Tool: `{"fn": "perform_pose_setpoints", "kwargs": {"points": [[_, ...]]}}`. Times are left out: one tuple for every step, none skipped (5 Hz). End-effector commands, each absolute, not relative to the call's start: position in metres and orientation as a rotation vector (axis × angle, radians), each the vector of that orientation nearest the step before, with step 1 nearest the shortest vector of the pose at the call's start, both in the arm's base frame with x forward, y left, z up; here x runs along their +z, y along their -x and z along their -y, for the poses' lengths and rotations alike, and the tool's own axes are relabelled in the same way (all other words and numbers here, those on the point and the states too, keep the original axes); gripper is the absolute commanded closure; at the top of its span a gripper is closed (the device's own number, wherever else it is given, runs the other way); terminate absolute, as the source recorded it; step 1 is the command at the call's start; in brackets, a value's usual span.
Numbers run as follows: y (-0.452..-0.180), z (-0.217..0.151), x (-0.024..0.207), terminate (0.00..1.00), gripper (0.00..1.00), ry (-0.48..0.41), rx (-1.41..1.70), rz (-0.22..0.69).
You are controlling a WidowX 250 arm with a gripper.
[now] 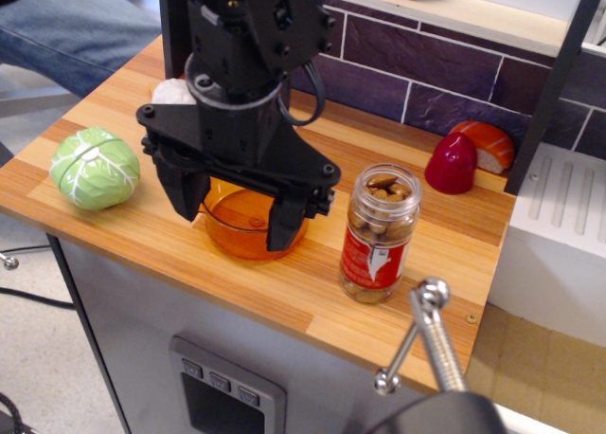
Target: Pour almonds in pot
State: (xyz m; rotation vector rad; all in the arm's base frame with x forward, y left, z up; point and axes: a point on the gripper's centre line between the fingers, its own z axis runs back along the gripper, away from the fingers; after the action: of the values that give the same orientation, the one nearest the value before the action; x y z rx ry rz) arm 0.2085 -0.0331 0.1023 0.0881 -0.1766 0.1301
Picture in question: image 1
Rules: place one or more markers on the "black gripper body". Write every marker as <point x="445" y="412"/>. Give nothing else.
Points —
<point x="249" y="145"/>

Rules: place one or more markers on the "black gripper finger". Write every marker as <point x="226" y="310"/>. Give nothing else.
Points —
<point x="286" y="217"/>
<point x="184" y="182"/>

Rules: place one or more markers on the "clear almond jar red label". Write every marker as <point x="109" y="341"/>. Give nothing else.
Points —
<point x="383" y="210"/>

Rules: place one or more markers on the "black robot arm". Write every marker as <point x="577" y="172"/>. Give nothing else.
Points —
<point x="242" y="51"/>

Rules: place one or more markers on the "orange transparent pot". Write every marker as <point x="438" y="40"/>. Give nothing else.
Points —
<point x="237" y="220"/>

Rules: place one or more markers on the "white toy cauliflower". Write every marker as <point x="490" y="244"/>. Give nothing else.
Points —
<point x="172" y="91"/>

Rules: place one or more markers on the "green toy cabbage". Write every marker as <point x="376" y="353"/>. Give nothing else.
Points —
<point x="94" y="169"/>

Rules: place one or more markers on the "dark red toy dome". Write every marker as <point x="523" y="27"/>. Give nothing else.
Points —
<point x="452" y="165"/>

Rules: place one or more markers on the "metal chair leg caster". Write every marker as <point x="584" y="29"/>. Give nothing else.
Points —
<point x="9" y="256"/>

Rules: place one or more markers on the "person leg blue jeans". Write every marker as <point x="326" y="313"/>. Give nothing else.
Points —
<point x="78" y="44"/>

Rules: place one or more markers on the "grey oven control panel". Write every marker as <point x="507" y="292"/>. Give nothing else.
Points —
<point x="219" y="396"/>

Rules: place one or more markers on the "salmon sushi toy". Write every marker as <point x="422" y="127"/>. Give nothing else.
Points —
<point x="495" y="149"/>

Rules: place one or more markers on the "wooden shelf board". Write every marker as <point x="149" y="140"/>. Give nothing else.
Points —
<point x="483" y="19"/>

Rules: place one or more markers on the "black clamp body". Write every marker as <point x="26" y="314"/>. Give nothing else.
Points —
<point x="446" y="412"/>

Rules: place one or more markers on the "metal clamp screw handle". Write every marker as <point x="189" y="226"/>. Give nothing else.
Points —
<point x="426" y="302"/>

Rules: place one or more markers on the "black shelf post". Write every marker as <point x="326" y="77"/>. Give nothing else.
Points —
<point x="570" y="49"/>

